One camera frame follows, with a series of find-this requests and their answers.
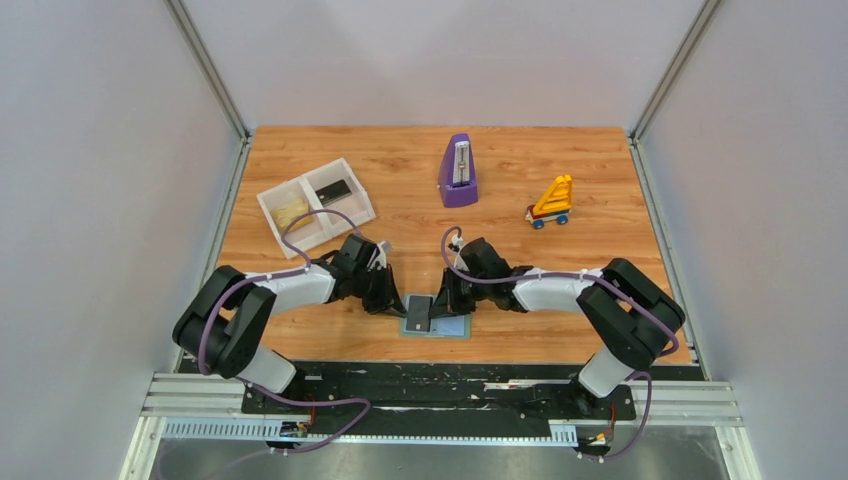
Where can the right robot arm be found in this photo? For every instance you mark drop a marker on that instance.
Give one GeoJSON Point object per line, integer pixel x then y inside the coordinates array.
{"type": "Point", "coordinates": [636, 320]}

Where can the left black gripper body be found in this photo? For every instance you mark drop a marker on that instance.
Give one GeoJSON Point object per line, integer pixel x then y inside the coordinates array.
{"type": "Point", "coordinates": [373, 282]}

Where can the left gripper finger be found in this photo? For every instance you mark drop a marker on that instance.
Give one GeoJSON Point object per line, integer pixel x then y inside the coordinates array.
{"type": "Point", "coordinates": [393, 301]}
{"type": "Point", "coordinates": [375, 305]}

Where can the purple metronome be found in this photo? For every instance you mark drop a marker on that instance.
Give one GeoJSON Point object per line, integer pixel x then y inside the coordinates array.
{"type": "Point", "coordinates": [457, 182]}

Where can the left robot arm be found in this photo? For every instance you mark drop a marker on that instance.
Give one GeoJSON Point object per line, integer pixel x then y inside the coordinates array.
{"type": "Point", "coordinates": [224, 323]}

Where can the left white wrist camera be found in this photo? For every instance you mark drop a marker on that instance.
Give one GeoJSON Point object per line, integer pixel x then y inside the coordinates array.
{"type": "Point", "coordinates": [380, 257]}

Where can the green card holder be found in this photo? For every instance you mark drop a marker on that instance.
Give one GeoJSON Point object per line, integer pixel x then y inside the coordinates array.
{"type": "Point", "coordinates": [455, 327]}

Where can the black card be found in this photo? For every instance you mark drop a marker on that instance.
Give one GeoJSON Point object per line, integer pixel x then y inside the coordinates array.
{"type": "Point", "coordinates": [418, 314]}
{"type": "Point", "coordinates": [333, 192]}

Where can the aluminium slotted rail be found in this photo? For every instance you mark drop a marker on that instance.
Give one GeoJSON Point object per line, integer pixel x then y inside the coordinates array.
{"type": "Point", "coordinates": [193, 407]}

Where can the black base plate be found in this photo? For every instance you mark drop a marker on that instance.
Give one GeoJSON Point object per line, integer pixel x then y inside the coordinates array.
{"type": "Point", "coordinates": [544, 390]}

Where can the gold card in tray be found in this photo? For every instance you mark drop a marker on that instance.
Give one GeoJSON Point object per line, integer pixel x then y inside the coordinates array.
{"type": "Point", "coordinates": [291, 215]}

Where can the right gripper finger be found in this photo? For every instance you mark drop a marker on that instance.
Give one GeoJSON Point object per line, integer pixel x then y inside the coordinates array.
{"type": "Point", "coordinates": [464, 305]}
{"type": "Point", "coordinates": [442, 305]}

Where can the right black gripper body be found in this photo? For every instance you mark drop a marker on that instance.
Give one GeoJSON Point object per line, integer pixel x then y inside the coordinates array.
{"type": "Point", "coordinates": [460, 285]}

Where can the white two-compartment tray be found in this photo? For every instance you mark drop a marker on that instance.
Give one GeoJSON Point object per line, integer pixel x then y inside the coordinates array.
{"type": "Point", "coordinates": [328, 222]}

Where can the black card in tray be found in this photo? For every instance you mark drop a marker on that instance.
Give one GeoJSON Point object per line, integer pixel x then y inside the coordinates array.
{"type": "Point", "coordinates": [333, 192]}

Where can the yellow toy car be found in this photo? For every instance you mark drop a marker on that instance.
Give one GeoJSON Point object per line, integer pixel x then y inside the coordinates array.
{"type": "Point", "coordinates": [554, 205]}

